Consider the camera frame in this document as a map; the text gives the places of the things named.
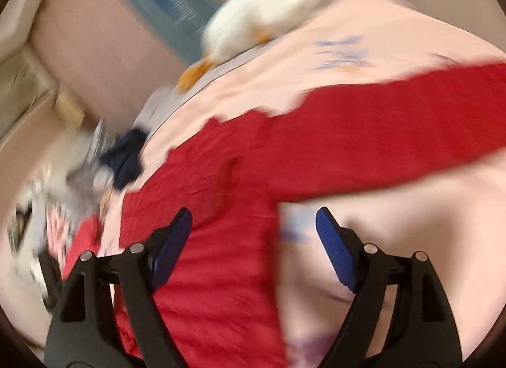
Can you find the red puffer jacket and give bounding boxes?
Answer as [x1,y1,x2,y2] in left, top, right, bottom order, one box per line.
[61,215,102,281]
[119,62,505,367]

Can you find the pink clothes pile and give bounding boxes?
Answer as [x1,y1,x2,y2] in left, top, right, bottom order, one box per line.
[46,208,70,261]

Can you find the folded red puffer jacket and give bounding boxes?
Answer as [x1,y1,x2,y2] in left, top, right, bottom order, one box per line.
[61,215,102,281]

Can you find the plaid pillow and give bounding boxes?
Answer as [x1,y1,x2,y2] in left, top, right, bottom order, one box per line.
[66,120,117,214]

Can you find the pink deer print duvet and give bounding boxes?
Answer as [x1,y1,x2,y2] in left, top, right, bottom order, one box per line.
[100,0,505,367]

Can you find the dark navy garment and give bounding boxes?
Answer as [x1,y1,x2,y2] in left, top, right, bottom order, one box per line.
[99,128,147,190]

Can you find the white goose plush toy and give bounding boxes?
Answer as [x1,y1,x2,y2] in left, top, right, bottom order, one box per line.
[177,0,325,92]

